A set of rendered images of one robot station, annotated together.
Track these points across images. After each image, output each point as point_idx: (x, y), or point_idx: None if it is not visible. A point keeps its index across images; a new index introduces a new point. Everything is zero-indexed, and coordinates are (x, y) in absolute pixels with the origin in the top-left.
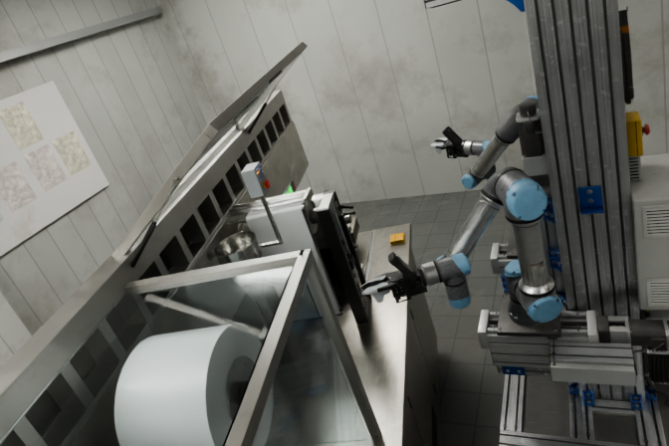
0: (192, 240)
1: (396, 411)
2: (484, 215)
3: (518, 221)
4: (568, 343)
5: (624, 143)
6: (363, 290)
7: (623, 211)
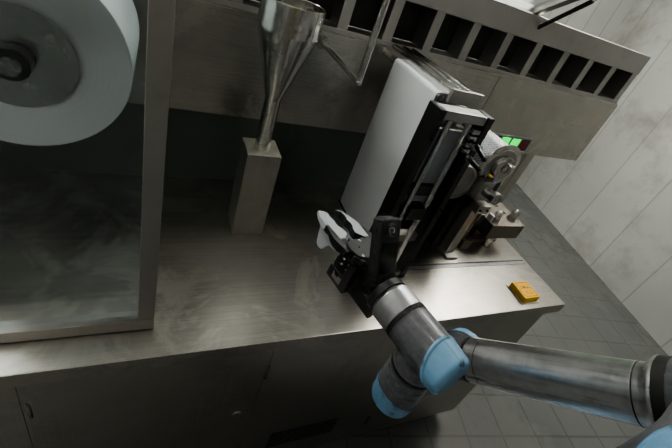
0: (332, 18)
1: (195, 342)
2: (595, 386)
3: None
4: None
5: None
6: (403, 260)
7: None
